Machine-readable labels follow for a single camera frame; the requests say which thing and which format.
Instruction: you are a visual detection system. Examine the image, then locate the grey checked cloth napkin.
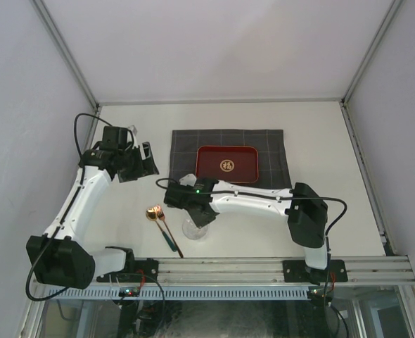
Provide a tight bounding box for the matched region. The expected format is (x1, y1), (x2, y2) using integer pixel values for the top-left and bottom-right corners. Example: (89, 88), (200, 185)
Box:
(169, 129), (292, 189)

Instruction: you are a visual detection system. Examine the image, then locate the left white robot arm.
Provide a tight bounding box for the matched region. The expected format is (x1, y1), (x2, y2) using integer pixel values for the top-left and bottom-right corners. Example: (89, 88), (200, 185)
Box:
(26, 142), (159, 289)

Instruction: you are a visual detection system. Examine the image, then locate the red rectangular tray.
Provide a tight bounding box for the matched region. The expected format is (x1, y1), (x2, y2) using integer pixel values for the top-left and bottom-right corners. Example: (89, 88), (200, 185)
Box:
(195, 146), (259, 184)

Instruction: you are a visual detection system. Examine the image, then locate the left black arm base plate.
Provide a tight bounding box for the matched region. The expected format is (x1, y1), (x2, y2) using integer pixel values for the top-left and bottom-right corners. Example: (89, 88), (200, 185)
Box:
(96, 258), (159, 284)

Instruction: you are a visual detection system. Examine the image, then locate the rose gold fork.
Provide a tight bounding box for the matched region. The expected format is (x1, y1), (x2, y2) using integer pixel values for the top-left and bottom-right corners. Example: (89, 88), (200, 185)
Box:
(155, 205), (184, 258)

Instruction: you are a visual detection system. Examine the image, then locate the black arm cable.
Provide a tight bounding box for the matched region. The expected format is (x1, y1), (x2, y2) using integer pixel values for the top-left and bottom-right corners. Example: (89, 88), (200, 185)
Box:
(24, 112), (113, 302)
(155, 177), (348, 237)

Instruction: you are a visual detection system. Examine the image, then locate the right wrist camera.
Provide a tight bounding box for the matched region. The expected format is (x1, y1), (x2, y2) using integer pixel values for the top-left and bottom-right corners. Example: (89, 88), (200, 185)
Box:
(164, 183), (203, 210)

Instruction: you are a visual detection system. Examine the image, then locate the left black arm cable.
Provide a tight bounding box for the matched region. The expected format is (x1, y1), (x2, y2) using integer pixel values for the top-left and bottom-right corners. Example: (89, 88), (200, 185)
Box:
(24, 112), (113, 302)

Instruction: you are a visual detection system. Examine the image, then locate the gold spoon green handle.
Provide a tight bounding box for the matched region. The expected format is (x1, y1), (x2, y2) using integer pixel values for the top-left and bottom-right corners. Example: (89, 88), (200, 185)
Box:
(146, 208), (177, 252)

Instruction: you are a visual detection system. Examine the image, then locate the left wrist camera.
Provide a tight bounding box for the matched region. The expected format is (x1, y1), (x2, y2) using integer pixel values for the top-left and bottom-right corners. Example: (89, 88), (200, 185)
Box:
(99, 126), (134, 151)

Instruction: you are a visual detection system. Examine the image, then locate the left aluminium frame post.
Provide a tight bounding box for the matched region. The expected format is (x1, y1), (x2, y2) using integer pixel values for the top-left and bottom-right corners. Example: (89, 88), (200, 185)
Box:
(31, 0), (101, 112)

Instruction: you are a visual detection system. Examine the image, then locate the aluminium frame post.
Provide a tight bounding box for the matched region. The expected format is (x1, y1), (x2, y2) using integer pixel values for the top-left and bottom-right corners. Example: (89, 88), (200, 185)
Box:
(340, 0), (405, 106)
(31, 0), (101, 112)

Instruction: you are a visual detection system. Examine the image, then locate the right aluminium frame post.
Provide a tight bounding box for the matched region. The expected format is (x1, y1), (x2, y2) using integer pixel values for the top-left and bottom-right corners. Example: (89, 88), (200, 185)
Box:
(340, 0), (405, 106)

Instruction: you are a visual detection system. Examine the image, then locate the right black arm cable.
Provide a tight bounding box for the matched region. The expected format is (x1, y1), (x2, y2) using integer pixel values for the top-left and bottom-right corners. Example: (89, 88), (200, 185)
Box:
(155, 177), (348, 237)

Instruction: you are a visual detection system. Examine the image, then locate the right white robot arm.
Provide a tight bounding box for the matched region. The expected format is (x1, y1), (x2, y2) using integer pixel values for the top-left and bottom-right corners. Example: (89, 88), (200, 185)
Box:
(183, 179), (331, 281)

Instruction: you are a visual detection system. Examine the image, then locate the aluminium front rail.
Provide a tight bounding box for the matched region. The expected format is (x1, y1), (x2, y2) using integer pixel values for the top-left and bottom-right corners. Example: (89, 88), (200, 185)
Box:
(33, 256), (415, 286)

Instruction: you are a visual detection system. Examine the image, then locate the clear glass cup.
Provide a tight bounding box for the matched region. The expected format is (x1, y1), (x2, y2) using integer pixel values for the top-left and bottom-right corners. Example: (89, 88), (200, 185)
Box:
(182, 218), (209, 241)

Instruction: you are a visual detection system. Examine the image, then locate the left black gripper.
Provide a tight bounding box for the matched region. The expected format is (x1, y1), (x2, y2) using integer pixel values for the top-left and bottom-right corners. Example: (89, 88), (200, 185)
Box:
(117, 142), (158, 182)

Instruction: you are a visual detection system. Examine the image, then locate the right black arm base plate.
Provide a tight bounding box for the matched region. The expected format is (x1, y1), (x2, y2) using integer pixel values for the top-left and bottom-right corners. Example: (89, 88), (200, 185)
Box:
(282, 260), (348, 285)

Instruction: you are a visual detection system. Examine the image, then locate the grey slotted cable duct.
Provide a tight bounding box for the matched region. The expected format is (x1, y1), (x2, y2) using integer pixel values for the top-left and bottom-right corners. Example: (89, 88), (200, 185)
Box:
(56, 284), (309, 301)

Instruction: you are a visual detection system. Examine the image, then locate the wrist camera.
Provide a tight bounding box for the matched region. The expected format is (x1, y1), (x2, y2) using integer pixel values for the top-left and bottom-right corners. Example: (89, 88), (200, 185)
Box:
(164, 183), (203, 210)
(99, 126), (134, 151)

